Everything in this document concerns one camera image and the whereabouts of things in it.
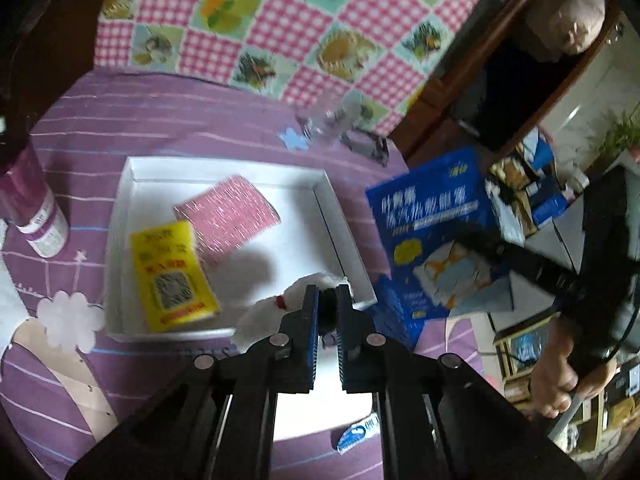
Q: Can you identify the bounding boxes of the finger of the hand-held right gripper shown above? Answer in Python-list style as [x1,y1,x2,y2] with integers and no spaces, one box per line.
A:
[457,230,583,296]

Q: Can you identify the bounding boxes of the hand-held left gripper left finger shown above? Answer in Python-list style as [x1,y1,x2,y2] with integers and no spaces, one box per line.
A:
[65,284,321,480]

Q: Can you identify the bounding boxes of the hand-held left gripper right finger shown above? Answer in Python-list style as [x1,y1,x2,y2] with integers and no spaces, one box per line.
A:
[335,284,587,480]

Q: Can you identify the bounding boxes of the white fluffy cloth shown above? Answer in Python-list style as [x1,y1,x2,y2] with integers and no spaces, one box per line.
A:
[231,271,351,356]

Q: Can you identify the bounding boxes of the blue printed packet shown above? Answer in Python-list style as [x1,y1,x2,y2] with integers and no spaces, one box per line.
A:
[365,146,516,352]

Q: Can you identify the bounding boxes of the white shallow box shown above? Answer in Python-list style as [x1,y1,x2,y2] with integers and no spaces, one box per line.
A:
[104,156,378,343]

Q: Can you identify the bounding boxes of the pink patterned packet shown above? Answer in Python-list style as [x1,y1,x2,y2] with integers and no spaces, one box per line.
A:
[173,175,281,273]

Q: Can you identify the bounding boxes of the yellow packet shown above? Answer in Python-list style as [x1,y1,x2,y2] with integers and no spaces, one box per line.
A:
[130,220,222,333]

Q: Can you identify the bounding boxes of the person's right hand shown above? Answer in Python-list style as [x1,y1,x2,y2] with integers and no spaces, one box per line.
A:
[529,327,621,421]

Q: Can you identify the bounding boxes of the framed picture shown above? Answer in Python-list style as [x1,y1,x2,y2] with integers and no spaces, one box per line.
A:
[492,317,558,386]

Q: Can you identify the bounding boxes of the small blue white sachet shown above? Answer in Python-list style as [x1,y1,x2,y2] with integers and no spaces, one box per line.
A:
[336,412,382,456]

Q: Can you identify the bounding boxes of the green plant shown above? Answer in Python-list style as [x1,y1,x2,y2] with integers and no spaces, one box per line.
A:
[597,110,640,166]

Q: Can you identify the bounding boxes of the black clip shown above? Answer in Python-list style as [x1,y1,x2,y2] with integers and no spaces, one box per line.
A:
[340,127,391,167]

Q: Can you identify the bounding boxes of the clear glass cup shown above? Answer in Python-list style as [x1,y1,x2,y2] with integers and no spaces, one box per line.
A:
[297,94,366,146]

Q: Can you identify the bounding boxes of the purple striped tablecloth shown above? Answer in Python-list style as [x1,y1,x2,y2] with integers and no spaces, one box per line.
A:
[0,67,486,480]

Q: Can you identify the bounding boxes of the white folded cloth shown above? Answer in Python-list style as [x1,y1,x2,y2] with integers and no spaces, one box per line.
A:
[0,255,27,361]

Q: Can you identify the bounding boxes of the pink bottle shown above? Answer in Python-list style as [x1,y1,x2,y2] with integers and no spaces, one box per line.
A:
[0,140,71,260]

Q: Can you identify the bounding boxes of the pink checkered cloth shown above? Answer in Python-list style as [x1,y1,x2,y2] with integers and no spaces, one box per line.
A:
[94,0,493,137]

